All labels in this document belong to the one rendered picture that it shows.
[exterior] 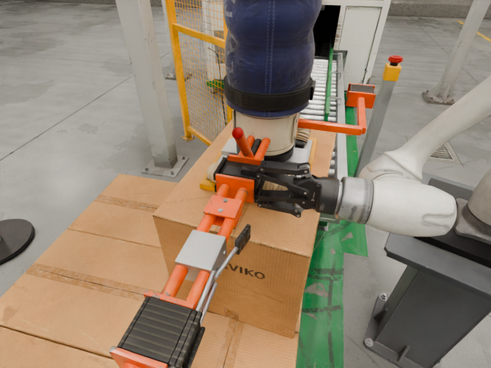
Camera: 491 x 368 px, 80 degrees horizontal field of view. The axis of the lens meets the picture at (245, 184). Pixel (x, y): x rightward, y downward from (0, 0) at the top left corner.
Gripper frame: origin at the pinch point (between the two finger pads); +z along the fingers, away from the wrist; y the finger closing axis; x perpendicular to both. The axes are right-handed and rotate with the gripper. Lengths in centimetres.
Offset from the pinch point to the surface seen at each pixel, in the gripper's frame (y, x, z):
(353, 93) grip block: -2, 51, -25
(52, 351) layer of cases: 54, -26, 50
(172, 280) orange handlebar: -1.0, -26.4, 3.4
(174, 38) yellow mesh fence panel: 18, 183, 101
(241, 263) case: 22.2, -4.8, -1.6
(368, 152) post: 57, 117, -50
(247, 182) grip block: -2.4, -3.1, -2.3
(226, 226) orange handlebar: -1.0, -14.3, -1.2
